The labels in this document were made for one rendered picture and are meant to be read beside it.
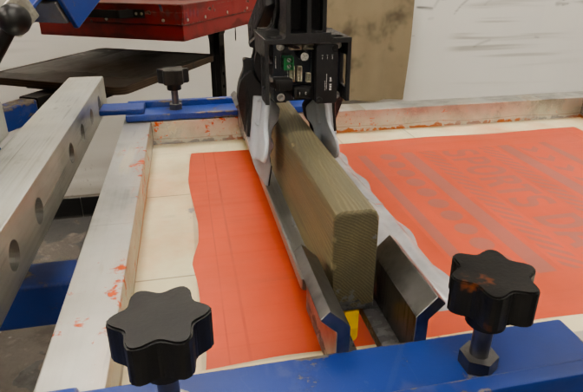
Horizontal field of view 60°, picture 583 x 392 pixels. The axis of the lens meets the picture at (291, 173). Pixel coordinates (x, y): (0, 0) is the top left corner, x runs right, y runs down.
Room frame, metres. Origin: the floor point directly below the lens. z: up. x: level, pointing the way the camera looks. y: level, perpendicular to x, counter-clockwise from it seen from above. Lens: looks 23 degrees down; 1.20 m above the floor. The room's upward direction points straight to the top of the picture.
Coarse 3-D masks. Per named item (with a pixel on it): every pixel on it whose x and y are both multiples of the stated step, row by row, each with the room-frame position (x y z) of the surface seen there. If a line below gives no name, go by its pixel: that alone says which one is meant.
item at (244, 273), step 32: (224, 224) 0.45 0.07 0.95; (256, 224) 0.45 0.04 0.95; (224, 256) 0.39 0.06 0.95; (256, 256) 0.39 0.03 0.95; (288, 256) 0.39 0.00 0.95; (224, 288) 0.34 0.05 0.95; (256, 288) 0.34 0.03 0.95; (288, 288) 0.34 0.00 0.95; (544, 288) 0.34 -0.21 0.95; (576, 288) 0.34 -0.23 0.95; (224, 320) 0.30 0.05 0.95; (256, 320) 0.30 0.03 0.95; (288, 320) 0.30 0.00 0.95; (448, 320) 0.30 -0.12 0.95; (224, 352) 0.27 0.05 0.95; (256, 352) 0.27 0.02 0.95; (288, 352) 0.27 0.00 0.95
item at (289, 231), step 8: (272, 176) 0.48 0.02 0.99; (272, 184) 0.46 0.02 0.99; (272, 192) 0.44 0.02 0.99; (280, 192) 0.44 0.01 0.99; (272, 200) 0.42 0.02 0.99; (280, 200) 0.42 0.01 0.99; (272, 208) 0.41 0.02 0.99; (280, 208) 0.41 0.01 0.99; (288, 208) 0.41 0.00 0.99; (280, 216) 0.39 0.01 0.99; (288, 216) 0.39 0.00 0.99; (280, 224) 0.38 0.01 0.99; (288, 224) 0.38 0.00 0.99; (280, 232) 0.37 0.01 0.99; (288, 232) 0.36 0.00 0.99; (296, 232) 0.36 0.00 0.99; (288, 240) 0.35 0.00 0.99; (296, 240) 0.35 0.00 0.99; (288, 248) 0.34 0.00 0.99; (296, 264) 0.32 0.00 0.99; (296, 272) 0.31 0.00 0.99; (304, 280) 0.30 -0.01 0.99; (304, 288) 0.30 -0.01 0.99
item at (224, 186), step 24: (360, 144) 0.69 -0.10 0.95; (384, 144) 0.69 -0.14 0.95; (408, 144) 0.69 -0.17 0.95; (432, 144) 0.69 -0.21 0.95; (456, 144) 0.69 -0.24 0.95; (480, 144) 0.69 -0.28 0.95; (504, 144) 0.69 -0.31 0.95; (576, 144) 0.69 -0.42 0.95; (192, 168) 0.60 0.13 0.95; (216, 168) 0.60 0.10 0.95; (240, 168) 0.60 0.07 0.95; (360, 168) 0.60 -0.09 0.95; (192, 192) 0.53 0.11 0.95; (216, 192) 0.53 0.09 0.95; (240, 192) 0.53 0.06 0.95; (264, 192) 0.53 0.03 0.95; (384, 192) 0.53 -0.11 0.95; (216, 216) 0.47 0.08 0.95; (240, 216) 0.47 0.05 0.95; (264, 216) 0.47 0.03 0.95
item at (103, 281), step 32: (512, 96) 0.84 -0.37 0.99; (544, 96) 0.84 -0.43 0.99; (576, 96) 0.84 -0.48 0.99; (128, 128) 0.66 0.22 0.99; (160, 128) 0.69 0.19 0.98; (192, 128) 0.70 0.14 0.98; (224, 128) 0.71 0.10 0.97; (352, 128) 0.75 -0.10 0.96; (384, 128) 0.76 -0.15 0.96; (128, 160) 0.54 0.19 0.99; (128, 192) 0.45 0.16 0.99; (96, 224) 0.39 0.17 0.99; (128, 224) 0.39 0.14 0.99; (96, 256) 0.33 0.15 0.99; (128, 256) 0.34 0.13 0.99; (96, 288) 0.29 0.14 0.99; (128, 288) 0.32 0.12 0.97; (64, 320) 0.26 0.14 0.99; (96, 320) 0.26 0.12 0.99; (64, 352) 0.23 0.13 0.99; (96, 352) 0.23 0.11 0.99; (64, 384) 0.21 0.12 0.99; (96, 384) 0.21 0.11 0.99
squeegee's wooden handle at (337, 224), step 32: (288, 128) 0.44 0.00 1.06; (288, 160) 0.41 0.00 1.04; (320, 160) 0.36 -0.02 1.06; (288, 192) 0.41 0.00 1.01; (320, 192) 0.31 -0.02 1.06; (352, 192) 0.30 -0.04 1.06; (320, 224) 0.30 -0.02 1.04; (352, 224) 0.27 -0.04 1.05; (320, 256) 0.30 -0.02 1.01; (352, 256) 0.27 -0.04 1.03; (352, 288) 0.27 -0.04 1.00
